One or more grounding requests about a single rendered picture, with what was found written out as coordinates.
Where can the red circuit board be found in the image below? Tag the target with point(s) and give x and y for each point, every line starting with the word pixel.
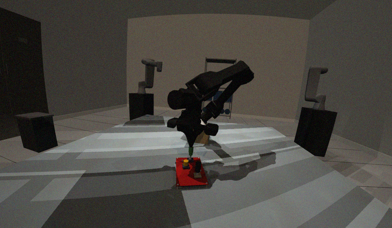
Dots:
pixel 189 171

